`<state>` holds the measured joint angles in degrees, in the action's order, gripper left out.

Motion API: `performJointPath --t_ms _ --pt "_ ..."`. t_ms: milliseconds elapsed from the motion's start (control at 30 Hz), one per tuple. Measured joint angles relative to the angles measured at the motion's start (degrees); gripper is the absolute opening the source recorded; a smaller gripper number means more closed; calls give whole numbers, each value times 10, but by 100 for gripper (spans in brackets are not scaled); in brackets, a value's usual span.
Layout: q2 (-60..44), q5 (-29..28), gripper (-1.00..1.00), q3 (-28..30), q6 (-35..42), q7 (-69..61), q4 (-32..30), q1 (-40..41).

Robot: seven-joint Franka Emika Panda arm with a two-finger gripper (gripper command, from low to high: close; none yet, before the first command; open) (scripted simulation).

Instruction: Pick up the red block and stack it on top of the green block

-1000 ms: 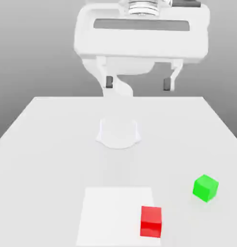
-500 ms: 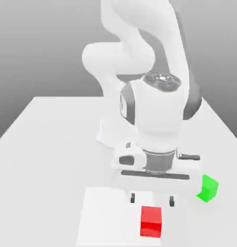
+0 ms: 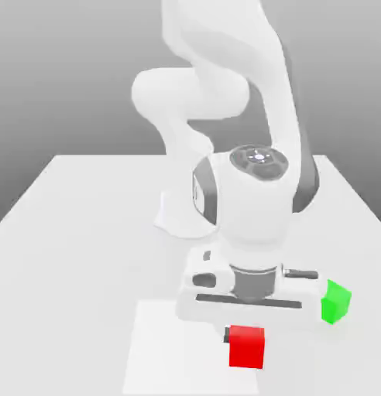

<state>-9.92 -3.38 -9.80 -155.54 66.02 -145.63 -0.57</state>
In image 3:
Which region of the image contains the small red cube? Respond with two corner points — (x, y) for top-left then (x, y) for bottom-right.
(228, 324), (266, 370)

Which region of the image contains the small green cube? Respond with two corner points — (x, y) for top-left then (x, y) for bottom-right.
(320, 278), (353, 326)

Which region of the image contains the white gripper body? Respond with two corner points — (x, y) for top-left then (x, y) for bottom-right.
(174, 277), (324, 329)

